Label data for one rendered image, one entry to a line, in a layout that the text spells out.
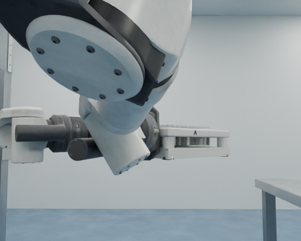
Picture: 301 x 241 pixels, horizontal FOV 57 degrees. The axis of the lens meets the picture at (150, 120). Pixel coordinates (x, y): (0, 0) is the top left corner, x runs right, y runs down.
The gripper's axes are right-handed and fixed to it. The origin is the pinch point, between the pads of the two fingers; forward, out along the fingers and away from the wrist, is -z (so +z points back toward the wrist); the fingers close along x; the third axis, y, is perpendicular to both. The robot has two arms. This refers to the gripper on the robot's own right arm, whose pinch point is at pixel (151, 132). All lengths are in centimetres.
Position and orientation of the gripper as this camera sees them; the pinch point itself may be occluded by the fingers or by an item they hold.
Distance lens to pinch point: 66.0
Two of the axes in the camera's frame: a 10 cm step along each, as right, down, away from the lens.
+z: -2.7, -0.5, -9.6
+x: 0.1, 10.0, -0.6
